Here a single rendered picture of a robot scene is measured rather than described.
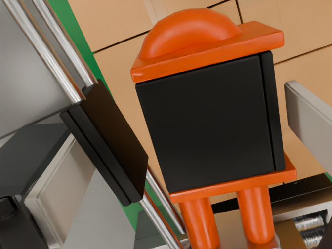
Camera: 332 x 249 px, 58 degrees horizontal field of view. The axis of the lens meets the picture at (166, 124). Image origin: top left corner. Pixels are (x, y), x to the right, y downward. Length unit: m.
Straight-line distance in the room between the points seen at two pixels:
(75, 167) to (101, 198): 1.59
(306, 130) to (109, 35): 0.71
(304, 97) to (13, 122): 1.59
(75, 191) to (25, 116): 1.47
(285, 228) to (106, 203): 1.03
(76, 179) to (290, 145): 0.86
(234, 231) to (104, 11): 0.69
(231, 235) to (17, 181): 1.00
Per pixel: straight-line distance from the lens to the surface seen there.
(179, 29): 0.16
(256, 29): 0.17
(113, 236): 1.95
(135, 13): 0.82
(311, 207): 1.06
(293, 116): 0.19
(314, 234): 1.27
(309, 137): 0.17
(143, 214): 1.24
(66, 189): 0.17
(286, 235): 1.10
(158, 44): 0.16
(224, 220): 0.25
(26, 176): 1.19
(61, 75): 0.16
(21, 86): 1.59
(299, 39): 0.89
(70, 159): 0.18
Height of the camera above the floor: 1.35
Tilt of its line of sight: 65 degrees down
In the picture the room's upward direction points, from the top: 177 degrees counter-clockwise
